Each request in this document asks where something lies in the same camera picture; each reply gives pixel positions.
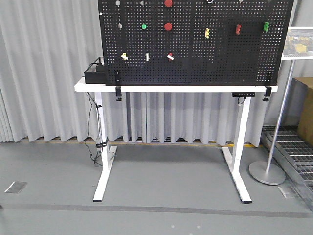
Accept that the black table clamp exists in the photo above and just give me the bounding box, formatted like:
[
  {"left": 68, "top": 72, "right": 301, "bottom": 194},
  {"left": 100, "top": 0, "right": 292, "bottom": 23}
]
[
  {"left": 262, "top": 86, "right": 272, "bottom": 102},
  {"left": 115, "top": 86, "right": 123, "bottom": 102}
]

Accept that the black desk control panel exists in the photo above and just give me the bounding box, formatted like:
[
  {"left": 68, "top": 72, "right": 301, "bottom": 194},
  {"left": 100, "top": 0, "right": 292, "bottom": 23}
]
[{"left": 232, "top": 92, "right": 255, "bottom": 97}]

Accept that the red block switch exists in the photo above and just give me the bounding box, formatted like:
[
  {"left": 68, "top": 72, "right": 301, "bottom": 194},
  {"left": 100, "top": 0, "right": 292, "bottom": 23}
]
[{"left": 235, "top": 24, "right": 242, "bottom": 35}]

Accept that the brown cardboard box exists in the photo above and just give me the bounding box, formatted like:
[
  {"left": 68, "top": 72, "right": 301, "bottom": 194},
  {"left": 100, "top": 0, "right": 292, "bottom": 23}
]
[{"left": 294, "top": 77, "right": 313, "bottom": 145}]

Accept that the black perforated pegboard panel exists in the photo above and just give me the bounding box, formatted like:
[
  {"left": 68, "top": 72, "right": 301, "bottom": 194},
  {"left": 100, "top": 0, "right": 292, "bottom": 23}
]
[{"left": 98, "top": 0, "right": 293, "bottom": 86}]

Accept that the black electronics box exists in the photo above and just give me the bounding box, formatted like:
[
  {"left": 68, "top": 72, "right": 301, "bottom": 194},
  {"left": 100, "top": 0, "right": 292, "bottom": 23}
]
[{"left": 84, "top": 57, "right": 107, "bottom": 84}]

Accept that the yellow block switch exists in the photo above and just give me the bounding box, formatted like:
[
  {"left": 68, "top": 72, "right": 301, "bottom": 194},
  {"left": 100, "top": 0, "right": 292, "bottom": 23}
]
[{"left": 205, "top": 28, "right": 210, "bottom": 39}]

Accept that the left black table clamp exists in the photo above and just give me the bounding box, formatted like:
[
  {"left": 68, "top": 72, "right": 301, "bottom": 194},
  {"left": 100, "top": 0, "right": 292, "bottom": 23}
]
[{"left": 115, "top": 86, "right": 123, "bottom": 102}]

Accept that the silver floor stand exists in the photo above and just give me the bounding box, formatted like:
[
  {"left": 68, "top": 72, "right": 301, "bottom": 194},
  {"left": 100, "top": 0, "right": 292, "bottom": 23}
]
[{"left": 248, "top": 60, "right": 295, "bottom": 186}]

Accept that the green block switch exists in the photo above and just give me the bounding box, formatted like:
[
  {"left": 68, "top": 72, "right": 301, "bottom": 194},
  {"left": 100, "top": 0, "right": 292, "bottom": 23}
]
[{"left": 263, "top": 22, "right": 269, "bottom": 32}]

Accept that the yellow toggle switch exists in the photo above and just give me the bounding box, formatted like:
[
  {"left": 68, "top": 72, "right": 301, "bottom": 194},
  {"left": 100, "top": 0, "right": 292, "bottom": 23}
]
[{"left": 121, "top": 53, "right": 129, "bottom": 61}]

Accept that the right black table clamp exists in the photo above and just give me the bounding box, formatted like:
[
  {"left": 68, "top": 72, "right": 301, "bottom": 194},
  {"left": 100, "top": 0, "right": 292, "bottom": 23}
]
[{"left": 262, "top": 86, "right": 272, "bottom": 102}]

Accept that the upper red mushroom button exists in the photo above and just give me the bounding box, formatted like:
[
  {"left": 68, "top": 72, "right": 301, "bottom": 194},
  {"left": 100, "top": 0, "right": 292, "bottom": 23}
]
[{"left": 164, "top": 0, "right": 173, "bottom": 8}]

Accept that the red mushroom button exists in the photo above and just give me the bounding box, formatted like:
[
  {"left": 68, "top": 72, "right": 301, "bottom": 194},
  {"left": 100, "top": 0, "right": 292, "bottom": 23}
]
[
  {"left": 164, "top": 0, "right": 173, "bottom": 8},
  {"left": 164, "top": 23, "right": 173, "bottom": 31}
]

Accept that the green illuminated push button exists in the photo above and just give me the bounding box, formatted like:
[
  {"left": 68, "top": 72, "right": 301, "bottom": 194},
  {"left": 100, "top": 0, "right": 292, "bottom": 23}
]
[{"left": 141, "top": 24, "right": 148, "bottom": 30}]

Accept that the white height-adjustable table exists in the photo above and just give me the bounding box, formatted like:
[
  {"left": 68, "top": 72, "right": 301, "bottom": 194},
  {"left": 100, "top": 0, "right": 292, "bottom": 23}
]
[{"left": 74, "top": 77, "right": 278, "bottom": 204}]

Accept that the grey curtain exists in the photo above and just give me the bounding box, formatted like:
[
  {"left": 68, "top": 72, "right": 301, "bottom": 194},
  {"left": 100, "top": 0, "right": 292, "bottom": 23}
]
[{"left": 0, "top": 0, "right": 313, "bottom": 148}]

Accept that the lower red mushroom button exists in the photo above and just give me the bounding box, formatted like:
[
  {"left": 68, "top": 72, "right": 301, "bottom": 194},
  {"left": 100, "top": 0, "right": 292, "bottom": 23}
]
[{"left": 164, "top": 23, "right": 173, "bottom": 31}]

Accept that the red toggle switch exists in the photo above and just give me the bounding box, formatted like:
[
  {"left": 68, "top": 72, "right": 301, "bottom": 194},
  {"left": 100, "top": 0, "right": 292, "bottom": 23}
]
[{"left": 167, "top": 53, "right": 174, "bottom": 61}]

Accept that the framed poster sign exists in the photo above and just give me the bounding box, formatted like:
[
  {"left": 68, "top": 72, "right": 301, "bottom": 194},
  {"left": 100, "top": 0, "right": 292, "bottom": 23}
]
[{"left": 282, "top": 26, "right": 313, "bottom": 60}]

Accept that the left pegboard mounting bracket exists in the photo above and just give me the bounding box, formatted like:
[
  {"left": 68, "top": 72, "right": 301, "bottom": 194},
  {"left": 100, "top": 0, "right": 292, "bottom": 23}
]
[{"left": 114, "top": 71, "right": 120, "bottom": 84}]

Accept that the black power cable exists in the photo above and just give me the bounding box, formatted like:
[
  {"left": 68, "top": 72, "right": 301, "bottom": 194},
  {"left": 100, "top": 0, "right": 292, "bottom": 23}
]
[{"left": 84, "top": 92, "right": 115, "bottom": 168}]

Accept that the metal floor grating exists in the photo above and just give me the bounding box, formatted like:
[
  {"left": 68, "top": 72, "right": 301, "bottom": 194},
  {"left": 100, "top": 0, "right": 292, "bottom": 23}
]
[{"left": 272, "top": 127, "right": 313, "bottom": 210}]

